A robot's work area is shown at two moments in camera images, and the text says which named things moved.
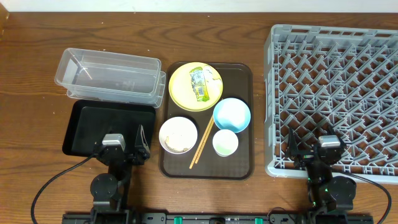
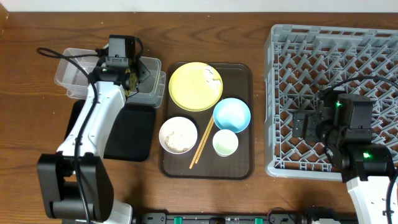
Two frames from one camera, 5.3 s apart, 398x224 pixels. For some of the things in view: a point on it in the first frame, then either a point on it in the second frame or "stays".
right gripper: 293,150 → 313,120
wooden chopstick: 208,132 stays
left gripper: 123,156 → 142,73
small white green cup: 225,143 stays
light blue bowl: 232,114 stays
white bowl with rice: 178,135 stays
